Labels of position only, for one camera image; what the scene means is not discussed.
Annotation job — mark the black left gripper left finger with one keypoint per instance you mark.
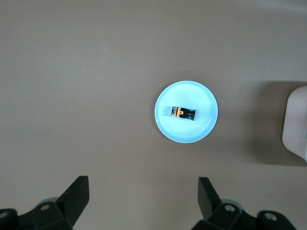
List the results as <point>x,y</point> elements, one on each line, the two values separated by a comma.
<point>69,206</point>

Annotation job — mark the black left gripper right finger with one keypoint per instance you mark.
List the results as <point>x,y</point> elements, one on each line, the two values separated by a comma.
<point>208,203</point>

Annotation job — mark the orange push-button switch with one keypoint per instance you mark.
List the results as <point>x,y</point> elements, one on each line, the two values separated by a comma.
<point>182,113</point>

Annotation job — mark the light blue round plate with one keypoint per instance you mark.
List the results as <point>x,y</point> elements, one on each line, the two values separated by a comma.
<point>184,93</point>

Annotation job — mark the white lidded storage box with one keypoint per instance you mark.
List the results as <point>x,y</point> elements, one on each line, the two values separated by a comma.
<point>296,124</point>

